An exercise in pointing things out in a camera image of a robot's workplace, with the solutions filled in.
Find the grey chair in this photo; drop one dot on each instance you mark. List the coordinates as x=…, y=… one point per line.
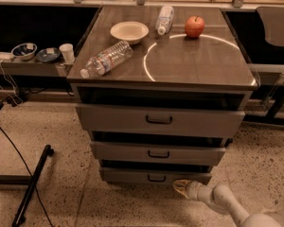
x=271, y=75

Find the red apple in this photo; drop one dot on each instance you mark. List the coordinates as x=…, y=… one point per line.
x=194, y=26

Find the large clear water bottle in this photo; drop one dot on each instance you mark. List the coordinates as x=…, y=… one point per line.
x=106, y=60

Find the grey drawer cabinet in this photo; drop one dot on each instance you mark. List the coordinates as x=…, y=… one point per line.
x=171, y=71

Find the dark blue bowl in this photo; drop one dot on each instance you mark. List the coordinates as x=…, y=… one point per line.
x=48, y=55

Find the grey side shelf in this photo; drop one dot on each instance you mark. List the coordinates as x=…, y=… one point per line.
x=33, y=68

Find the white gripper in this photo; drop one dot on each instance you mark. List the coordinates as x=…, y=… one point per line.
x=194, y=191

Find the grey drawer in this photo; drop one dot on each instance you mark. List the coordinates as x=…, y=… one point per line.
x=161, y=121
x=124, y=175
x=161, y=154

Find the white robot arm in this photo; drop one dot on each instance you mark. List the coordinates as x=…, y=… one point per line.
x=221, y=199

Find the white bowl with items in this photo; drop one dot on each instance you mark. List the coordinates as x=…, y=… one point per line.
x=24, y=52

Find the black stand leg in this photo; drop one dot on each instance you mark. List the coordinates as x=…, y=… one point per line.
x=30, y=182

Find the white power strip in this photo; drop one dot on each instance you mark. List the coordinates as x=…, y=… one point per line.
x=6, y=56

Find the small clear water bottle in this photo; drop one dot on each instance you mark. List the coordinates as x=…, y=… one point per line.
x=164, y=20

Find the white paper cup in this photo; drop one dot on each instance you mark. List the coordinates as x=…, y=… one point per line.
x=67, y=52

